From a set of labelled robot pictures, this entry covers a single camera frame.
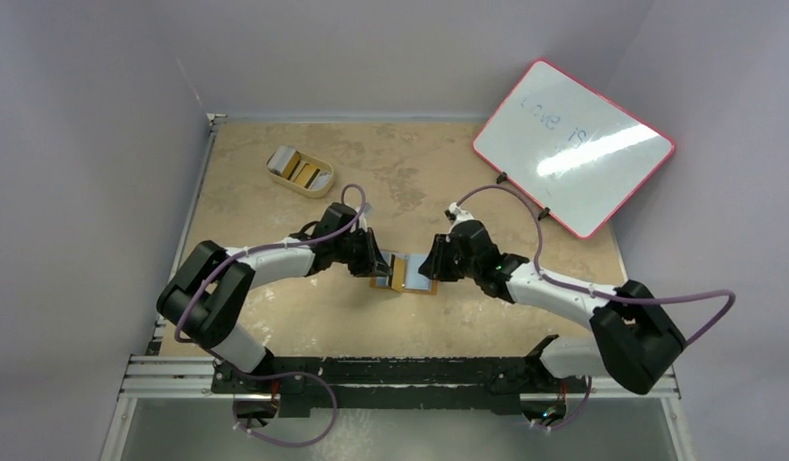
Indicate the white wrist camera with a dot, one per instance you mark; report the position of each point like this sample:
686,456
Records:
457,215
363,213

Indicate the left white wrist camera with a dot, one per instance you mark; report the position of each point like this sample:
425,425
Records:
363,213

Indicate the pink framed whiteboard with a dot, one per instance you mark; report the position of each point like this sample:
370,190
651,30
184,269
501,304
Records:
569,149

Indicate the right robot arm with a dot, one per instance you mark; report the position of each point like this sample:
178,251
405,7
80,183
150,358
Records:
633,341

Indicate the aluminium table frame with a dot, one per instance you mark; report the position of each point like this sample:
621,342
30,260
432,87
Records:
409,173

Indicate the stack of cards in tray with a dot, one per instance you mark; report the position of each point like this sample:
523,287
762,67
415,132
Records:
284,161

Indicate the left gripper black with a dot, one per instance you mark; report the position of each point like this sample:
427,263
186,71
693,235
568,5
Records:
372,262

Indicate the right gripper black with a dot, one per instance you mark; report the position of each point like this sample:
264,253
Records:
442,255

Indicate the beige oval card tray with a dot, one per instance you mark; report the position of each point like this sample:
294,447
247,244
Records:
313,177

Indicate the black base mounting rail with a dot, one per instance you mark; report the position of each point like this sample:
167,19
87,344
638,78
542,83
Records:
509,385

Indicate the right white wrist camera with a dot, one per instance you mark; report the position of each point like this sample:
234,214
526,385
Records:
457,215

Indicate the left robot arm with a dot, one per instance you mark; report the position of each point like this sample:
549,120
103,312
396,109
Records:
204,299

